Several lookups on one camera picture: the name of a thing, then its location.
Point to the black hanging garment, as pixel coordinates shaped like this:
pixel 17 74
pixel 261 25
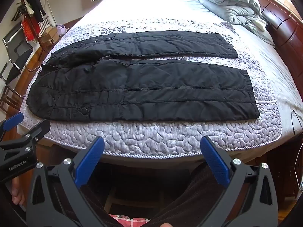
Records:
pixel 35 2

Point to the person's leg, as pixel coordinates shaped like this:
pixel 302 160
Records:
pixel 189 194
pixel 80 203

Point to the pink plaid cloth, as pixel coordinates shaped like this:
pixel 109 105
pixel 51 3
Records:
pixel 127 220

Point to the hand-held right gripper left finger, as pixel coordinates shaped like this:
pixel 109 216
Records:
pixel 91 163

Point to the black jacket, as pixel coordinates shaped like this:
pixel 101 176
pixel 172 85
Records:
pixel 142 92

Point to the quilted grey mattress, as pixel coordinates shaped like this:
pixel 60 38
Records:
pixel 165 137

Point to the lilac plastic container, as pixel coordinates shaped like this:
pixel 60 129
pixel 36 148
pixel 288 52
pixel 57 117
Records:
pixel 62 29

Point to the person's left hand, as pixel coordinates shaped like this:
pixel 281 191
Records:
pixel 17 191

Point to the stack of cardboard boxes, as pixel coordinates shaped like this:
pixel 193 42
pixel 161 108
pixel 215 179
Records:
pixel 48 36

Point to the red mesh bag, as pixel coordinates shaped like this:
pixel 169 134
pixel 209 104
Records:
pixel 29 28

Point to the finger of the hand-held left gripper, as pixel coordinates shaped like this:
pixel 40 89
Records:
pixel 35 131
pixel 13 120

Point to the person's left leg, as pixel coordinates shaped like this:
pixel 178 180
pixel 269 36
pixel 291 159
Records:
pixel 80 203

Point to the folded grey duvet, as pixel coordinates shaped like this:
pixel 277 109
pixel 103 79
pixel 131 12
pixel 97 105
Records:
pixel 232 7

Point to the black clothes hanger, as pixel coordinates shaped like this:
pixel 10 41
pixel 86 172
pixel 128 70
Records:
pixel 16 14

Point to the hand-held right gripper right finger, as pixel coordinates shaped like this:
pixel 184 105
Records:
pixel 214 163

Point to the wooden bed frame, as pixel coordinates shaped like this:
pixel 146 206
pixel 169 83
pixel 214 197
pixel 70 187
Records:
pixel 281 170

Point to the person's right leg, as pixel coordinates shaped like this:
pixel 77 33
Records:
pixel 189 194

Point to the black chrome chair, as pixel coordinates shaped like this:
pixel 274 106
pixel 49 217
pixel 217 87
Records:
pixel 20 59

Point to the white bed sheet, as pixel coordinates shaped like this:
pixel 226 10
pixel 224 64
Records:
pixel 165 4

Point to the wooden headboard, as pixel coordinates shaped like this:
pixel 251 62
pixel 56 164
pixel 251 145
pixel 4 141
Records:
pixel 284 28

